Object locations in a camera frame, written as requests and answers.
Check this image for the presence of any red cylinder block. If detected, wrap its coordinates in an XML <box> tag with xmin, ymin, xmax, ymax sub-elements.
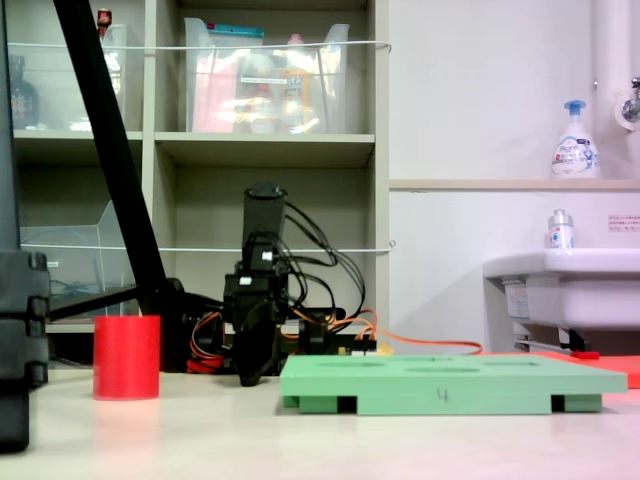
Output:
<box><xmin>93</xmin><ymin>314</ymin><xmax>162</xmax><ymax>402</ymax></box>

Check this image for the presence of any black clamp knob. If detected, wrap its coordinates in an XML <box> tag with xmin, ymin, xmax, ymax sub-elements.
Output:
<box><xmin>298</xmin><ymin>312</ymin><xmax>334</xmax><ymax>357</ymax></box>

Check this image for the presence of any small circuit board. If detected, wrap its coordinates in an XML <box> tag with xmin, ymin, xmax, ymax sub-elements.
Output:
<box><xmin>337</xmin><ymin>338</ymin><xmax>380</xmax><ymax>358</ymax></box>

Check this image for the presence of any beige shelf unit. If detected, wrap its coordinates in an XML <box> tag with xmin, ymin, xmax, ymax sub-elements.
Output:
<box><xmin>0</xmin><ymin>0</ymin><xmax>392</xmax><ymax>371</ymax></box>

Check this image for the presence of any clear angled storage bin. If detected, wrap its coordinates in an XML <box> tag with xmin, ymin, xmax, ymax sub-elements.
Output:
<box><xmin>19</xmin><ymin>199</ymin><xmax>142</xmax><ymax>326</ymax></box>

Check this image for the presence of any black tripod leg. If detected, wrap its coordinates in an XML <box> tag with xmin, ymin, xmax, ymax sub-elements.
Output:
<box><xmin>0</xmin><ymin>0</ymin><xmax>22</xmax><ymax>252</ymax></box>
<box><xmin>47</xmin><ymin>0</ymin><xmax>224</xmax><ymax>375</ymax></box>

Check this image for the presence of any green shape sorter board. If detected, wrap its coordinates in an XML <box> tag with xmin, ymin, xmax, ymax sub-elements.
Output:
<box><xmin>278</xmin><ymin>353</ymin><xmax>629</xmax><ymax>417</ymax></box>

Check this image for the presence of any clear bin with supplies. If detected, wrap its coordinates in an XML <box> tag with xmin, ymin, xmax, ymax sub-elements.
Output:
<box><xmin>183</xmin><ymin>17</ymin><xmax>351</xmax><ymax>135</ymax></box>

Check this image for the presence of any yellow label spray bottle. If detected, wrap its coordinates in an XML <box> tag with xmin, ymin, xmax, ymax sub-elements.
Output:
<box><xmin>278</xmin><ymin>33</ymin><xmax>315</xmax><ymax>133</ymax></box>

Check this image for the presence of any notched black stack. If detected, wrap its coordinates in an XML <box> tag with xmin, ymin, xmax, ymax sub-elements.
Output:
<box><xmin>0</xmin><ymin>249</ymin><xmax>51</xmax><ymax>454</ymax></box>

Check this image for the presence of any dark glass bottle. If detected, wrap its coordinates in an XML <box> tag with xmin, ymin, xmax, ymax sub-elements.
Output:
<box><xmin>8</xmin><ymin>54</ymin><xmax>41</xmax><ymax>130</ymax></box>

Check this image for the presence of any small clear sanitizer bottle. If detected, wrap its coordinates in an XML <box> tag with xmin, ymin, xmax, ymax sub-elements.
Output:
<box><xmin>546</xmin><ymin>208</ymin><xmax>576</xmax><ymax>250</ymax></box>

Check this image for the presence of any white sink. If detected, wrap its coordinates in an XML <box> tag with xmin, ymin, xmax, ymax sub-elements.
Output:
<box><xmin>482</xmin><ymin>247</ymin><xmax>640</xmax><ymax>352</ymax></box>

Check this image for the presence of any white blue pump bottle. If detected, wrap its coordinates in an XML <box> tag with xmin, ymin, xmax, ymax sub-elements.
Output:
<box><xmin>549</xmin><ymin>99</ymin><xmax>602</xmax><ymax>180</ymax></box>

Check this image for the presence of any black arm wire loop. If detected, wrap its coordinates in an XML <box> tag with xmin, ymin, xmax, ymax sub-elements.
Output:
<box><xmin>279</xmin><ymin>199</ymin><xmax>367</xmax><ymax>326</ymax></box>

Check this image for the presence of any thin orange cable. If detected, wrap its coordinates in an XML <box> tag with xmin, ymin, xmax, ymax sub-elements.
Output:
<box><xmin>292</xmin><ymin>308</ymin><xmax>484</xmax><ymax>357</ymax></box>

